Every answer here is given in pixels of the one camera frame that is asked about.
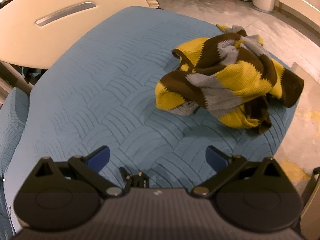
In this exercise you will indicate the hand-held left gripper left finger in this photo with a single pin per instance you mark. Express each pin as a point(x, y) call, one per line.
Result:
point(100, 158)

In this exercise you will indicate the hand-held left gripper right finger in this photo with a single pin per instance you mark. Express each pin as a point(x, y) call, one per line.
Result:
point(216, 158)

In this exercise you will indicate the yellow brown grey striped sweater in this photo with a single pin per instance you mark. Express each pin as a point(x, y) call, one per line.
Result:
point(232, 77)

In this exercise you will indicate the blue quilted bedspread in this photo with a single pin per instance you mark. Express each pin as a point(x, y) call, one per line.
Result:
point(100, 92)

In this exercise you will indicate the blue quilted pillow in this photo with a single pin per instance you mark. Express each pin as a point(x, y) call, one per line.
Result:
point(12, 125)

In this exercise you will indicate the white bed end board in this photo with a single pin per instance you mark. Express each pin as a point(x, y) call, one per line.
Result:
point(62, 30)

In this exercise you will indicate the beige round stool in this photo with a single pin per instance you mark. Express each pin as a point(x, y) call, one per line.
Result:
point(151, 0)

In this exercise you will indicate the white low cabinet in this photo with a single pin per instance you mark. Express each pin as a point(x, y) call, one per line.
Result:
point(300, 8)

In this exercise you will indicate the beige bed side rail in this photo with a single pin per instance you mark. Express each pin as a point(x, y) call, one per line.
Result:
point(311, 205)

